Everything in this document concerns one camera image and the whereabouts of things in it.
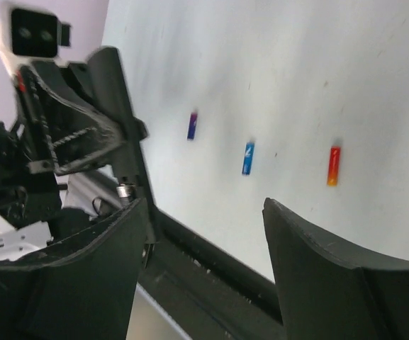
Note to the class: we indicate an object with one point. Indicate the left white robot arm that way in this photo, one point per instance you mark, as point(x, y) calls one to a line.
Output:
point(17, 241)

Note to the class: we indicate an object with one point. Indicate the grey silver battery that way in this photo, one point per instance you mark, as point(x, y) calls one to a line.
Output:
point(125, 193)

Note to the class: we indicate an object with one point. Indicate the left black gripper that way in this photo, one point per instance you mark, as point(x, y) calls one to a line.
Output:
point(65, 129)

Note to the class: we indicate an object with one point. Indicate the red orange battery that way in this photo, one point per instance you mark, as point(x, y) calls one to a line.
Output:
point(333, 166)

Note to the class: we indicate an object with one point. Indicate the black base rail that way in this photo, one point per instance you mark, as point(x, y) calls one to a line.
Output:
point(208, 293)

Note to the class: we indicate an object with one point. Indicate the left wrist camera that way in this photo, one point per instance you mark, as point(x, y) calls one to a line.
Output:
point(30, 32)

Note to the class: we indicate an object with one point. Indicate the light blue battery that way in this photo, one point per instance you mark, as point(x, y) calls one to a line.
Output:
point(248, 157)

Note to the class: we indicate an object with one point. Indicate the purple blue battery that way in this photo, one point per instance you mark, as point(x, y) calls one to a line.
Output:
point(193, 119)

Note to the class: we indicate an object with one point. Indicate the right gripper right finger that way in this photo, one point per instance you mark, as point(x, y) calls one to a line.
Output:
point(330, 288)

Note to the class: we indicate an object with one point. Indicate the black remote control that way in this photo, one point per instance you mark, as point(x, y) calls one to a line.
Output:
point(126, 134)

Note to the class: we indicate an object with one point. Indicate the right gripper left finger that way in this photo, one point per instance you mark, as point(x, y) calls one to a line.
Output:
point(81, 287)

